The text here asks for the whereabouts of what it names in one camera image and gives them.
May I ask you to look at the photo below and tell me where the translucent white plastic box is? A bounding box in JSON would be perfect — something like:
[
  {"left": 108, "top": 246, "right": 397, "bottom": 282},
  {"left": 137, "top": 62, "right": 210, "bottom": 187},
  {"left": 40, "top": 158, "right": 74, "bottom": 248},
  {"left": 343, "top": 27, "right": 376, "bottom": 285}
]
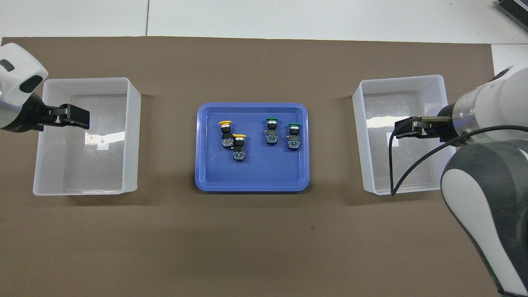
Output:
[
  {"left": 352, "top": 75, "right": 456, "bottom": 195},
  {"left": 33, "top": 77, "right": 141, "bottom": 196}
]

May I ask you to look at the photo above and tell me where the grey ribbed device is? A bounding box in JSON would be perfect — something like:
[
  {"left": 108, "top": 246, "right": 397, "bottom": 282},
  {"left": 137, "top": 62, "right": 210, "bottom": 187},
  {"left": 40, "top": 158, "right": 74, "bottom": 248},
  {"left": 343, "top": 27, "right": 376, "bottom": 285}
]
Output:
[{"left": 497, "top": 0, "right": 528, "bottom": 25}]

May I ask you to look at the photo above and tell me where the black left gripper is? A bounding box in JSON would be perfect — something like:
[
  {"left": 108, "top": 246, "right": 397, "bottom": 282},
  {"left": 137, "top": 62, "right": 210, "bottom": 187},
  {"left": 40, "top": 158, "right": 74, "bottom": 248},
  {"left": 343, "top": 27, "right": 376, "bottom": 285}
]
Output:
[{"left": 1, "top": 92, "right": 90, "bottom": 133}]

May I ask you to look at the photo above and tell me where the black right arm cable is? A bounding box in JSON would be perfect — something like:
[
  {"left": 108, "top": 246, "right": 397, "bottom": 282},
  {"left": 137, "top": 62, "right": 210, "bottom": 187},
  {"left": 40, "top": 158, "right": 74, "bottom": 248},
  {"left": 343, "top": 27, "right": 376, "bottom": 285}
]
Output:
[{"left": 389, "top": 125, "right": 528, "bottom": 196}]

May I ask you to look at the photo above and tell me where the brown table mat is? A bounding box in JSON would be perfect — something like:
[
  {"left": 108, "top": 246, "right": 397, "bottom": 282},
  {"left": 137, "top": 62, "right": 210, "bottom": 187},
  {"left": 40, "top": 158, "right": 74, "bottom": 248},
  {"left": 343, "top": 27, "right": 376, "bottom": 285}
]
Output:
[{"left": 0, "top": 36, "right": 512, "bottom": 297}]

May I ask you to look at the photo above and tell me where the green push button switch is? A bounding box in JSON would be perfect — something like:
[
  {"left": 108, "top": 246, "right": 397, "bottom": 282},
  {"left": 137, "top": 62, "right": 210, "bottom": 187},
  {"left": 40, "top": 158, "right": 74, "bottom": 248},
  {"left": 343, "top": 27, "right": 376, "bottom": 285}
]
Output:
[
  {"left": 288, "top": 123, "right": 302, "bottom": 151},
  {"left": 265, "top": 118, "right": 279, "bottom": 145}
]

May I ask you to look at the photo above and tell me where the yellow push button switch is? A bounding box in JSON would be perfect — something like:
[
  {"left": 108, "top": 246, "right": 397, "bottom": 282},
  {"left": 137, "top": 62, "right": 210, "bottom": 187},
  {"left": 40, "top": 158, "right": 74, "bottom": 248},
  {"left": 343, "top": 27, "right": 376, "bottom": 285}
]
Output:
[
  {"left": 219, "top": 120, "right": 235, "bottom": 149},
  {"left": 232, "top": 134, "right": 247, "bottom": 162}
]

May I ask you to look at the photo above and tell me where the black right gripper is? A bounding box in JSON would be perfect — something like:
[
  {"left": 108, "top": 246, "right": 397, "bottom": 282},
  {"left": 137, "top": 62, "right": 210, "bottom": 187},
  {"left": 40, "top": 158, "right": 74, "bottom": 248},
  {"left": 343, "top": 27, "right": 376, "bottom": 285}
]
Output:
[{"left": 395, "top": 103, "right": 469, "bottom": 145}]

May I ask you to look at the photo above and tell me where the blue plastic tray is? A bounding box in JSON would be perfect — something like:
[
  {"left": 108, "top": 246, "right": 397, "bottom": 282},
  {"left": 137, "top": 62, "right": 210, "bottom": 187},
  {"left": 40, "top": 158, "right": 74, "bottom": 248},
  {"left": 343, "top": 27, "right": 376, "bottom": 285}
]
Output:
[{"left": 195, "top": 102, "right": 310, "bottom": 192}]

